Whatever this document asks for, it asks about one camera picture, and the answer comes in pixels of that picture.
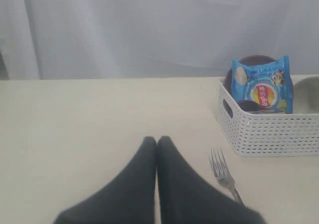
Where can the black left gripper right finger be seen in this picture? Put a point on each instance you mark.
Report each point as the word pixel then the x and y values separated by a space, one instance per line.
pixel 186 198

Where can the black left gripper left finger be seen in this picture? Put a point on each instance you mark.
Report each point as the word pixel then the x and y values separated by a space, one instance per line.
pixel 128 199

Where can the silver metal fork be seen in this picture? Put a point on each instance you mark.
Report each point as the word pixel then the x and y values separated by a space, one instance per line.
pixel 222 174

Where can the white perforated plastic basket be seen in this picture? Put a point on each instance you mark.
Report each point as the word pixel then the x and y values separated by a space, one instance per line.
pixel 276 134

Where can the blue Lay's chips bag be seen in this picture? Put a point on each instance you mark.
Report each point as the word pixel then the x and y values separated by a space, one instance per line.
pixel 268 85

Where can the brown wooden plate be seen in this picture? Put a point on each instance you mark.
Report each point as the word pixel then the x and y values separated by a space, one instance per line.
pixel 249 61

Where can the white background curtain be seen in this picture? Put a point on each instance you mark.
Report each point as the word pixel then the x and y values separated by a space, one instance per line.
pixel 90 39

